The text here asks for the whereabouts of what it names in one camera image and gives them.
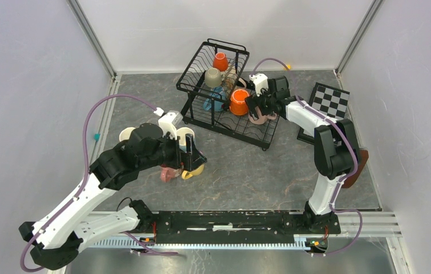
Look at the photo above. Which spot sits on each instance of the orange cup lower rack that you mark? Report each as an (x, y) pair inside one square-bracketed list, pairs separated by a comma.
[(238, 105)]

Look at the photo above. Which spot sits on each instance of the orange cup top rack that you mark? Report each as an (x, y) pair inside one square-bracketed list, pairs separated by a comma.
[(220, 62)]

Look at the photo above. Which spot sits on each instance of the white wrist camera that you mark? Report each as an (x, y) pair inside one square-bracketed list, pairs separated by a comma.
[(260, 82), (168, 123)]

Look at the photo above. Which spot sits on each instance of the black wire dish rack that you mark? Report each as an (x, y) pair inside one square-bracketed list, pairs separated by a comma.
[(224, 122)]

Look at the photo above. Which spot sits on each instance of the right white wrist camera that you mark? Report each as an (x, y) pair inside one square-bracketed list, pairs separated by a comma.
[(260, 82)]

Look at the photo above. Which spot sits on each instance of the pink speckled mug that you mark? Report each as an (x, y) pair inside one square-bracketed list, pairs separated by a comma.
[(168, 174)]

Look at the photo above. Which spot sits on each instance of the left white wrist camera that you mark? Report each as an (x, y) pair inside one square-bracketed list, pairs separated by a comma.
[(168, 123)]

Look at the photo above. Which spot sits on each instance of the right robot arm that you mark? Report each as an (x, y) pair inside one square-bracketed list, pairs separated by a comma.
[(335, 146)]

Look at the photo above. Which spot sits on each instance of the beige grey mug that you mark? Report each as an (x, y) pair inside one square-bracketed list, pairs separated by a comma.
[(213, 77)]

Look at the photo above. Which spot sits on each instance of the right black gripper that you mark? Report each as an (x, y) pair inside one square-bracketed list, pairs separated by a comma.
[(253, 101)]

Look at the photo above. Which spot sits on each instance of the white patterned mug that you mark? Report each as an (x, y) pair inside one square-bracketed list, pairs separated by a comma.
[(231, 80)]

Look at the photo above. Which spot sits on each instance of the light blue faceted mug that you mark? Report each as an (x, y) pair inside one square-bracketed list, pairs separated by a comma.
[(182, 133)]

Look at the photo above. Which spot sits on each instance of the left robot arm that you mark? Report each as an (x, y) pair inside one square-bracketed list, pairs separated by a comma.
[(56, 240)]

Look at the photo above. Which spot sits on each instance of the orange cup rack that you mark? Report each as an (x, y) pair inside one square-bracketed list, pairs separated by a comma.
[(238, 105), (220, 62)]

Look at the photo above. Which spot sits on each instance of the yellow mug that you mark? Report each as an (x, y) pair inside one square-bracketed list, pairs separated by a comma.
[(188, 174)]

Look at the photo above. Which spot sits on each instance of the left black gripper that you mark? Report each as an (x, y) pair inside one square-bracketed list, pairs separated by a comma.
[(190, 160)]

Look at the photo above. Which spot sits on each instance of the yellow-green faceted mug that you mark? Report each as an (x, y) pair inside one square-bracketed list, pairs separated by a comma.
[(126, 133)]

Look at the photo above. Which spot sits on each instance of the blue ribbed mug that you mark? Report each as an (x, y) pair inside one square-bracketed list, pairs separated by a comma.
[(216, 102)]

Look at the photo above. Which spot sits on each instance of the pink faceted mug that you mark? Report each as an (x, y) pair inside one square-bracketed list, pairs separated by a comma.
[(261, 119)]

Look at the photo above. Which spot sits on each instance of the checkerboard calibration board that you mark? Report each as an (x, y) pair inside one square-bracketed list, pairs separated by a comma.
[(330, 101)]

